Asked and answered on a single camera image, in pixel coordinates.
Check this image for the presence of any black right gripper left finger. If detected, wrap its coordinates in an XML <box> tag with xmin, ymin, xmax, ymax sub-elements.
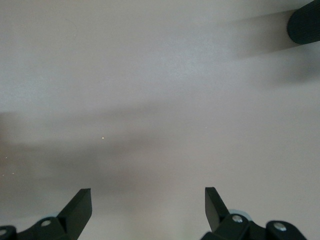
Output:
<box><xmin>16</xmin><ymin>187</ymin><xmax>93</xmax><ymax>240</ymax></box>

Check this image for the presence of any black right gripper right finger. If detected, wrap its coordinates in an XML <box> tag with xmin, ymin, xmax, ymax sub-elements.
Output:
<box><xmin>200</xmin><ymin>186</ymin><xmax>270</xmax><ymax>240</ymax></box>

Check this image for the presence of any black ribbed cylinder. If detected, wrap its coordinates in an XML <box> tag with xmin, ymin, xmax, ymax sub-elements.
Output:
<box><xmin>286</xmin><ymin>0</ymin><xmax>320</xmax><ymax>46</ymax></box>

